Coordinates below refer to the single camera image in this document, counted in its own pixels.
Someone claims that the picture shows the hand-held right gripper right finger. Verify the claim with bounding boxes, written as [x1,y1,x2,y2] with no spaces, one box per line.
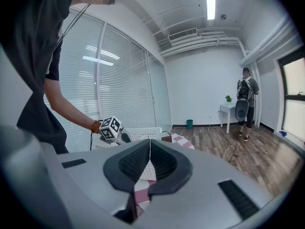
[133,139,290,229]

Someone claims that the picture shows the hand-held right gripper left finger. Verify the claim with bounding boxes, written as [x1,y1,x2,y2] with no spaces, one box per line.
[39,139,152,229]

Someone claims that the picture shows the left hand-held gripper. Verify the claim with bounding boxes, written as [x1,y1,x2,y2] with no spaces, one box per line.
[98,115,132,150]

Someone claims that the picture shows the black neck cord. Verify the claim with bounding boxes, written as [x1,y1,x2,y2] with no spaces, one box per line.
[58,3,92,43]

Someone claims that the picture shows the round table with checkered cloth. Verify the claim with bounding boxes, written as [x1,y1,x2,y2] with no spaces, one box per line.
[132,131,195,211]

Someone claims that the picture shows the black floor cable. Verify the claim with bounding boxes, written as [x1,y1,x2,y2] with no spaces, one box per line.
[229,132,241,164]

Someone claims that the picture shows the white air vent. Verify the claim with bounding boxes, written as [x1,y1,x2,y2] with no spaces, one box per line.
[167,27,199,43]

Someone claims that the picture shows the white side table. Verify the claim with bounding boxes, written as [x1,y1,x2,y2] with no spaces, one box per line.
[218,103,239,135]

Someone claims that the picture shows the long ceiling light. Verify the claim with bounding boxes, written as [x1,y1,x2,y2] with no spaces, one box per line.
[204,0,216,21]

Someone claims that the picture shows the large white duct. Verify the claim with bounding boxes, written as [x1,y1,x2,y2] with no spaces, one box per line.
[239,15,299,67]

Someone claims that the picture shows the white window blinds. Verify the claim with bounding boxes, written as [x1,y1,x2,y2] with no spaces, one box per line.
[43,6,173,153]

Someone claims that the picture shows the person's left forearm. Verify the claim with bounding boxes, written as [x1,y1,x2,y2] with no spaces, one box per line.
[44,78,100,135]

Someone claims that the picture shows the person's black shirt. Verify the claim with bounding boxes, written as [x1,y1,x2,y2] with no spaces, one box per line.
[0,0,77,155]

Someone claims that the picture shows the white ceiling pipes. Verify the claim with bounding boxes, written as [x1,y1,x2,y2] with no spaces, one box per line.
[152,29,249,58]

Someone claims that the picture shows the brown beaded bracelet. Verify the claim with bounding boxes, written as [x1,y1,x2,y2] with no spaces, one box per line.
[90,119,103,135]

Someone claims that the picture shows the dark framed window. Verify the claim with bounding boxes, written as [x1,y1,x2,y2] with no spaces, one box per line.
[273,53,305,143]

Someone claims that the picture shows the grey oval shell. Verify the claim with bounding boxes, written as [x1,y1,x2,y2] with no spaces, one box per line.
[234,98,250,122]

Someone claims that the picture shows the white perforated plastic basket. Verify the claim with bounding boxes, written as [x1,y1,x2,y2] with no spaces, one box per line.
[95,127,163,182]

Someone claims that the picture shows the white floor cable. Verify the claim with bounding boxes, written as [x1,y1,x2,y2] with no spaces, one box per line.
[208,124,242,172]

